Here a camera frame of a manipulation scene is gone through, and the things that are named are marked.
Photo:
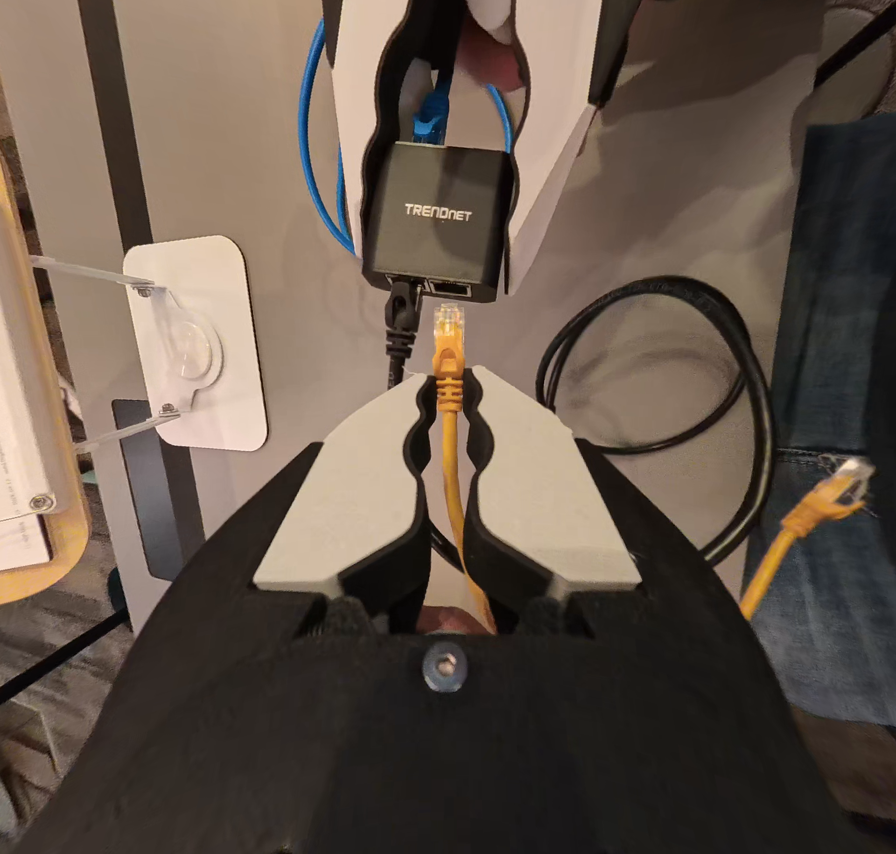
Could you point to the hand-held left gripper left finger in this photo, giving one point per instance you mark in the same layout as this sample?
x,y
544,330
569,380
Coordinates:
x,y
343,504

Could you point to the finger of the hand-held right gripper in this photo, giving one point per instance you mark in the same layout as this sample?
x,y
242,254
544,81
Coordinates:
x,y
364,27
560,97

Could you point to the person's right hand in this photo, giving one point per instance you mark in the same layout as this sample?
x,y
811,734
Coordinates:
x,y
490,62

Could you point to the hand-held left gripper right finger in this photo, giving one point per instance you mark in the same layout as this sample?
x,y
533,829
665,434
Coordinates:
x,y
553,511

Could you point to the black network switch box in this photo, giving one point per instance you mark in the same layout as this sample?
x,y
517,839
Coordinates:
x,y
441,188

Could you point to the wooden instruction board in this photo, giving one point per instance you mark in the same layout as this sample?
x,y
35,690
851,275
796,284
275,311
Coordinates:
x,y
63,553

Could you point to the person's blue jeans legs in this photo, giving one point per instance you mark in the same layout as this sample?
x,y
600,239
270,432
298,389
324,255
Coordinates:
x,y
840,308

